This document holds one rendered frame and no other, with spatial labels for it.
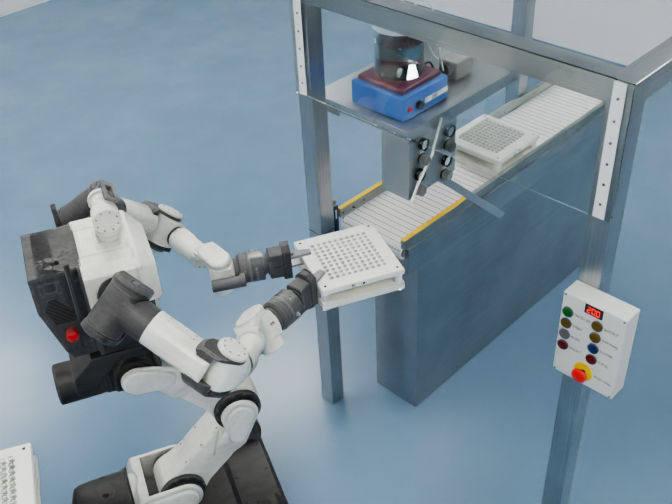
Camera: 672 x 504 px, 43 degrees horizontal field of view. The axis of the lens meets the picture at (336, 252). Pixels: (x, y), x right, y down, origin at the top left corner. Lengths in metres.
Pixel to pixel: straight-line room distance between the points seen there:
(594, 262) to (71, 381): 1.37
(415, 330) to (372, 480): 0.54
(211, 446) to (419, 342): 0.87
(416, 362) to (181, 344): 1.37
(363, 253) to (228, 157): 2.51
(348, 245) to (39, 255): 0.85
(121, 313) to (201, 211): 2.49
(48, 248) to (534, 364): 2.04
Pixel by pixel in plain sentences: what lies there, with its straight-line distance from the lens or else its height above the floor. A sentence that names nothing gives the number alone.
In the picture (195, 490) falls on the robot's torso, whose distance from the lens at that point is 2.77.
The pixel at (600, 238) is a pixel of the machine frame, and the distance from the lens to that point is 2.09.
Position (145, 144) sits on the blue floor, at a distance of 5.13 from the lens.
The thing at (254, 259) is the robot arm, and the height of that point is 1.00.
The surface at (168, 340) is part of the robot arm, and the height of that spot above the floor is 1.15.
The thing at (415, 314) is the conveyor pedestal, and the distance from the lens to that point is 3.02.
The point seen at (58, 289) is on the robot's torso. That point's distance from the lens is 2.15.
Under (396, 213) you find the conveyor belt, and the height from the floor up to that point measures 0.84.
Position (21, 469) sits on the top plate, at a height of 0.95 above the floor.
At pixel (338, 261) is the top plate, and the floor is 0.97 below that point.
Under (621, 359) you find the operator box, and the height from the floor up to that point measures 0.98.
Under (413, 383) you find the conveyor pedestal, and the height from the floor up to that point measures 0.12.
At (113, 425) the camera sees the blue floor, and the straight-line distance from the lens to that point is 3.44.
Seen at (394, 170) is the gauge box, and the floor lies 1.13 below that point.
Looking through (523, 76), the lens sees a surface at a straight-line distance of 2.02.
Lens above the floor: 2.46
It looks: 37 degrees down
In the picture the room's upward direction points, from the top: 3 degrees counter-clockwise
